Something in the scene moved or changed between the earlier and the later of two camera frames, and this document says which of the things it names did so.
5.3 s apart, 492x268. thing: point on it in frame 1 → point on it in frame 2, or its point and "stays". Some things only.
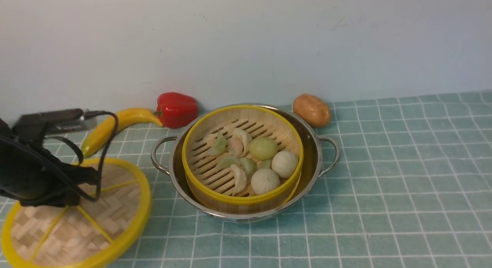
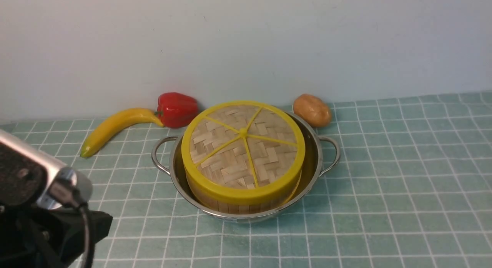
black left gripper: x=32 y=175 → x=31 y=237
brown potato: x=312 y=109 stays
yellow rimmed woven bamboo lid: x=112 y=217 → x=243 y=152
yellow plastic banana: x=102 y=133 stays
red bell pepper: x=176 y=110 stays
